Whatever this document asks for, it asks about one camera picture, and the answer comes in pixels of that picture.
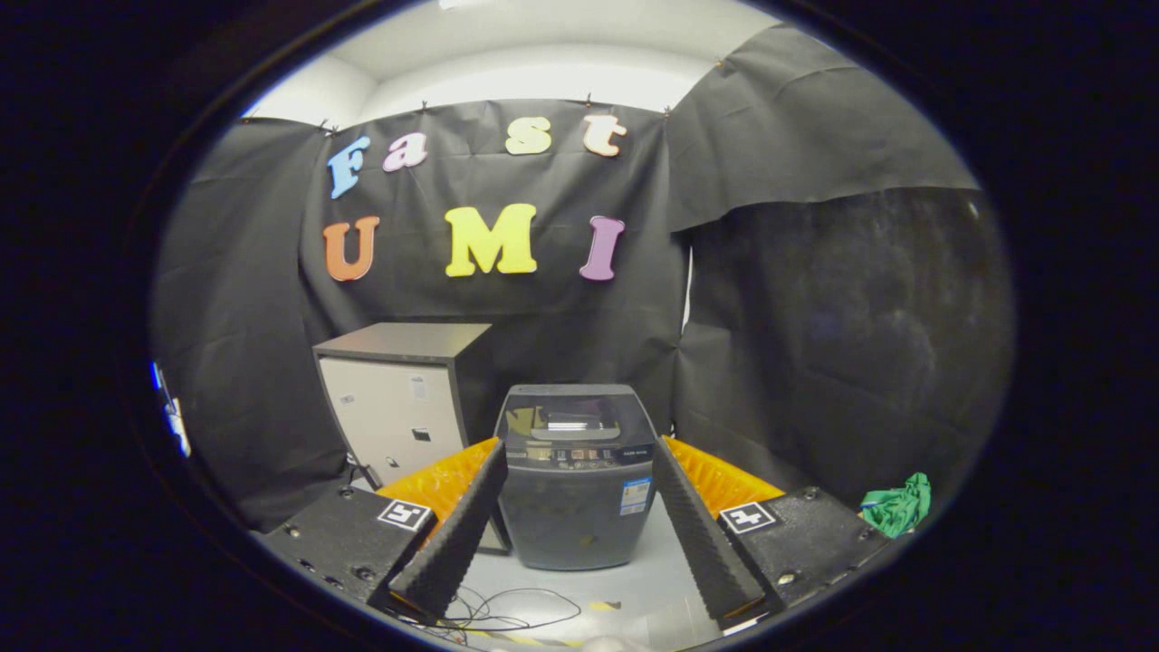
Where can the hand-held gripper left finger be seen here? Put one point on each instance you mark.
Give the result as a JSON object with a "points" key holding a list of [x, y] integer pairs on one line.
{"points": [[457, 534]]}

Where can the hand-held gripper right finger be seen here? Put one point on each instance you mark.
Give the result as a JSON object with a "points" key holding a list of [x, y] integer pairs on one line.
{"points": [[702, 543]]}

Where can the dark grey washing machine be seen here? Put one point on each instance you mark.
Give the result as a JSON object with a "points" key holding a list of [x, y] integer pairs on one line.
{"points": [[561, 525]]}

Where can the yellow black floor tape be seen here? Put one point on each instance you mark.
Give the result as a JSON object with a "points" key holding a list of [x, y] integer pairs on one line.
{"points": [[605, 605]]}

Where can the grey cabinet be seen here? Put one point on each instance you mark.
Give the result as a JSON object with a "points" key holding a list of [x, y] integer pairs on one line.
{"points": [[389, 407]]}

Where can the green cloth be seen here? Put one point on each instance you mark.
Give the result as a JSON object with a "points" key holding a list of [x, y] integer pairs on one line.
{"points": [[896, 507]]}

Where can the black backdrop cloth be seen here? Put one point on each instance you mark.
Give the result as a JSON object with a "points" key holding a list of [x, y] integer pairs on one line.
{"points": [[543, 317]]}

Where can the white and blue object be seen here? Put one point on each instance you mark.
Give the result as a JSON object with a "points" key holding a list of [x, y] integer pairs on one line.
{"points": [[174, 417]]}

